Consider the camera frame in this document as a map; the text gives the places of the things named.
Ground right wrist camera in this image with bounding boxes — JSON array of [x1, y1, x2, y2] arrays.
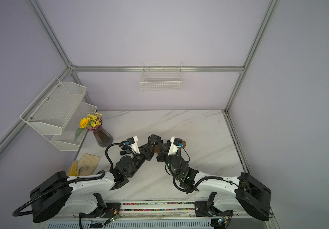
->
[[167, 136, 183, 156]]

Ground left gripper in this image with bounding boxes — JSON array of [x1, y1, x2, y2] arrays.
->
[[129, 141, 156, 178]]

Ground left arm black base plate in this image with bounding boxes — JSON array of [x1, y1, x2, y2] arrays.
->
[[79, 202, 121, 219]]

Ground yellow sunflower bouquet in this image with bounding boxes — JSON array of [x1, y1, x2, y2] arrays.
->
[[74, 112, 102, 141]]

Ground white two-tier mesh shelf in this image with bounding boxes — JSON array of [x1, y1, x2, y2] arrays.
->
[[20, 78, 97, 151]]

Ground wooden watch stand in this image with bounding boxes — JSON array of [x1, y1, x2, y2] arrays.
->
[[154, 141, 186, 154]]

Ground purple glass vase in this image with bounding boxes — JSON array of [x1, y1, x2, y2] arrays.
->
[[93, 126, 114, 148]]

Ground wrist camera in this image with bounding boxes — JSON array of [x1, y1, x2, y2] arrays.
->
[[167, 136, 183, 156], [126, 136, 141, 155]]

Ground chunky black digital watch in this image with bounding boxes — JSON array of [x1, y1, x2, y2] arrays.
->
[[148, 134, 163, 146]]

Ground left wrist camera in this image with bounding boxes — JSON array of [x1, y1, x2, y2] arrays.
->
[[126, 136, 141, 155]]

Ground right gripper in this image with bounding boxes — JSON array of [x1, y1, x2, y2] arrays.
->
[[158, 141, 180, 179]]

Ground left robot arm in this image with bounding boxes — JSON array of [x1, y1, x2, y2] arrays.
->
[[12, 138, 156, 223]]

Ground white wire wall basket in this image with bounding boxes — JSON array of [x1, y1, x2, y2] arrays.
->
[[140, 62, 183, 92]]

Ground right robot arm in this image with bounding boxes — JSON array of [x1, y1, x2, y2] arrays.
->
[[155, 142, 271, 221]]

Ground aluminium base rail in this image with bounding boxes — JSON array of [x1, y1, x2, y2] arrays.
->
[[34, 200, 279, 229]]

